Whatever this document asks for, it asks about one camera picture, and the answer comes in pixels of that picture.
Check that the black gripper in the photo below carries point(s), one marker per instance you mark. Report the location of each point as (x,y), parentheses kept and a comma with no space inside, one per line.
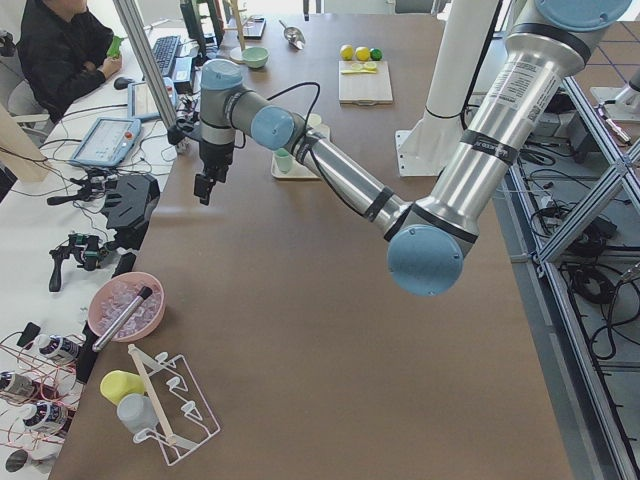
(216,152)

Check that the mint green cup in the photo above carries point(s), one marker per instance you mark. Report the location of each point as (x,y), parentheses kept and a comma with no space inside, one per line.
(283,160)

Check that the cream white cup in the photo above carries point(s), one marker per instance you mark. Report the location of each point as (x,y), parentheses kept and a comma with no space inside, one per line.
(314,120)

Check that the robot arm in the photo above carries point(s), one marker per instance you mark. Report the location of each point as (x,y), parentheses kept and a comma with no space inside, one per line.
(429,238)

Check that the cream plastic tray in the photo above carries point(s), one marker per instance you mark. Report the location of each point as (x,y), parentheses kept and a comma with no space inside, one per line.
(298,172)

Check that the teach pendant tablet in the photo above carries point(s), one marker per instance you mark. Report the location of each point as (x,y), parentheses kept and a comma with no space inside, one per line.
(107,142)

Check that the mint green bowl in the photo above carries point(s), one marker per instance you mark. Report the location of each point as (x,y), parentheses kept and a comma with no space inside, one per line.
(255,57)

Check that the metal muddler tool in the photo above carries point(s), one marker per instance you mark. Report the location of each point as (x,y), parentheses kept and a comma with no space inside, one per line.
(144,293)

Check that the black keyboard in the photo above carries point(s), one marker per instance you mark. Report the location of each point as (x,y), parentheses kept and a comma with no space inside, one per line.
(164,51)

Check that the black monitor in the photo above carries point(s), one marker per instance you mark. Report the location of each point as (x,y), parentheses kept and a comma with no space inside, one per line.
(207,46)

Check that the metal ice scoop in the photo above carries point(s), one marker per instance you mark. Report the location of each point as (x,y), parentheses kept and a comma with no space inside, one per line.
(293,35)

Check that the yellow plastic knife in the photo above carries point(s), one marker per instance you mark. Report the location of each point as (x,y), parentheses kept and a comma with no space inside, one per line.
(357,72)

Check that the wooden cutting board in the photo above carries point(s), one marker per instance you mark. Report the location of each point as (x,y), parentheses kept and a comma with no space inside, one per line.
(365,89)

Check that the yellow lemon right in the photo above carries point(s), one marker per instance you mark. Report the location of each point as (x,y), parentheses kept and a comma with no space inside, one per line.
(346,52)

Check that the yellow lemon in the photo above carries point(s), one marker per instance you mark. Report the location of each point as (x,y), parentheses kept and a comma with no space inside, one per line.
(346,52)
(362,54)

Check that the seated person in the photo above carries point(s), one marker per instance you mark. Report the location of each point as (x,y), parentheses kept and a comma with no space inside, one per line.
(63,52)

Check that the yellow lemon left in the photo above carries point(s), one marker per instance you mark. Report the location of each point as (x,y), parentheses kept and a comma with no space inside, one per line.
(362,54)

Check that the green lime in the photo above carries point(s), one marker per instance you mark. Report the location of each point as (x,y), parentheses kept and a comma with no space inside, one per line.
(376,54)

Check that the yellow cup on rack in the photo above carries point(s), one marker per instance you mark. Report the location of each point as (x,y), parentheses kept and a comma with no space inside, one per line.
(117,384)

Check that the grey cup on rack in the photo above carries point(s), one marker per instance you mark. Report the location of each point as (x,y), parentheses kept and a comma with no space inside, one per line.
(136,413)

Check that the aluminium frame post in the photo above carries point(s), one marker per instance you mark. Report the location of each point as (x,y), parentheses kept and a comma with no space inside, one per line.
(131,20)

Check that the white wire cup rack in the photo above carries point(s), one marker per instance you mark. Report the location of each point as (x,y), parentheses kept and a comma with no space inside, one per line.
(186,420)

